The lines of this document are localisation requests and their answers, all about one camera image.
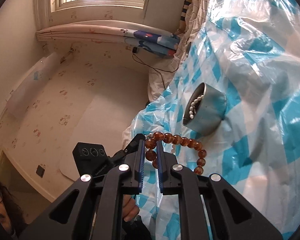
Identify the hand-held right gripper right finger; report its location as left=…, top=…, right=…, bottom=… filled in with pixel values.
left=156, top=140, right=283, bottom=240

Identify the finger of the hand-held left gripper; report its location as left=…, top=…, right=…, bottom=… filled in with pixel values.
left=110, top=133, right=144, bottom=167

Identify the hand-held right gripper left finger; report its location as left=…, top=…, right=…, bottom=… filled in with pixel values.
left=20, top=140, right=147, bottom=240

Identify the amber bead bracelet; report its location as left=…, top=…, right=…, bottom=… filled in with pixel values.
left=144, top=131, right=208, bottom=175

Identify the round metal tin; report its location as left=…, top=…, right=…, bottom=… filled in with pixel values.
left=182, top=82, right=228, bottom=137

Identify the white pearl bracelet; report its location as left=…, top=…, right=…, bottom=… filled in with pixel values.
left=188, top=94, right=205, bottom=119

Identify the person's left forearm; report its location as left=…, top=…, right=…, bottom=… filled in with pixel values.
left=122, top=217, right=152, bottom=240

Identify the person's left hand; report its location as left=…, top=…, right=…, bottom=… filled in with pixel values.
left=123, top=194, right=141, bottom=224

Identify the white air conditioner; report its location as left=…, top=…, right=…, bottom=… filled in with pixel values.
left=6, top=52, right=60, bottom=119

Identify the person's head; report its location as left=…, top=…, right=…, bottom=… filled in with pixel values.
left=0, top=169, right=28, bottom=240

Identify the folded printed blanket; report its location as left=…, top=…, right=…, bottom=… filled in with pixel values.
left=36, top=20, right=181, bottom=58

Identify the blue white plastic sheet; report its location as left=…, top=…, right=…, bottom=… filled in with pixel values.
left=131, top=0, right=300, bottom=240

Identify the striped pillow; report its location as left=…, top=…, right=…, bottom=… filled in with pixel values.
left=181, top=0, right=193, bottom=24

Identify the white quilt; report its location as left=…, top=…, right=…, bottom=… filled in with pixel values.
left=122, top=0, right=215, bottom=145

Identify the black cable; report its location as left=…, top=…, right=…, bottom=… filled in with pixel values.
left=132, top=51, right=178, bottom=91

